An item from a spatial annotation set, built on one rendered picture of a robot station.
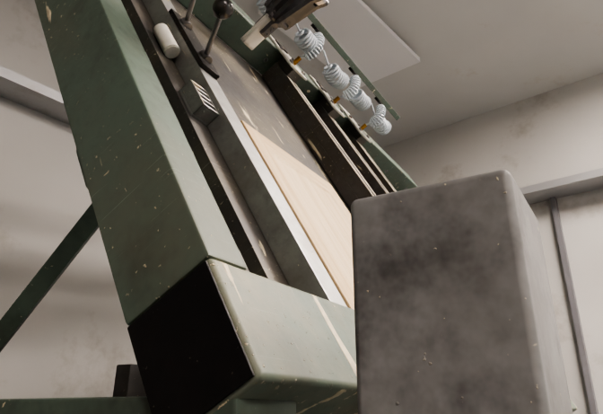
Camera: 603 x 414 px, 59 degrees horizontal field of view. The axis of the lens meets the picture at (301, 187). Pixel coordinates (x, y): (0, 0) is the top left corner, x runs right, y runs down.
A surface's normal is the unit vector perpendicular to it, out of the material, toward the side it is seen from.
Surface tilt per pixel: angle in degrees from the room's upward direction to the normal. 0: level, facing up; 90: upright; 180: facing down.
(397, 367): 90
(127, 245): 90
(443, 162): 90
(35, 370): 90
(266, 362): 60
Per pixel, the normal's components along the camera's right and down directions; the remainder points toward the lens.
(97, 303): 0.77, -0.25
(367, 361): -0.51, -0.33
